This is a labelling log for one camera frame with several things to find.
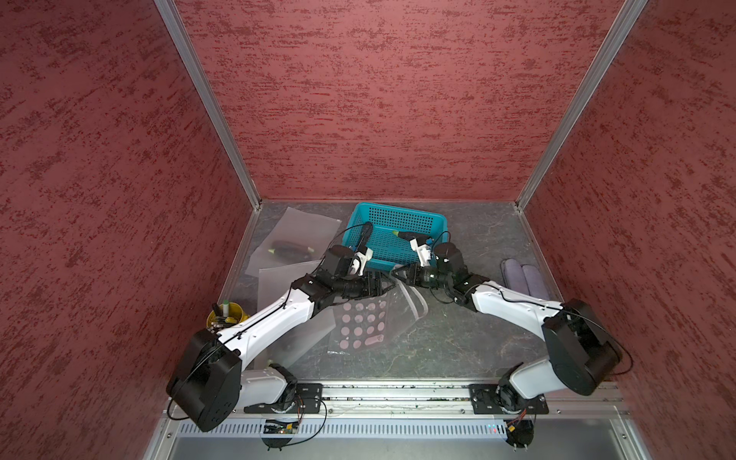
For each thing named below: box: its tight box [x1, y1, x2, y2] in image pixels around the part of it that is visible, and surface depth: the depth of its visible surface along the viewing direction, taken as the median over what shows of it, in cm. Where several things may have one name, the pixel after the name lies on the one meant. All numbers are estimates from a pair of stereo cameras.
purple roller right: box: [521, 264, 551, 300], surface depth 95 cm
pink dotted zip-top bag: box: [327, 281, 430, 355], surface depth 85 cm
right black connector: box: [503, 418, 534, 453], surface depth 72 cm
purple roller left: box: [500, 257, 531, 296], surface depth 100 cm
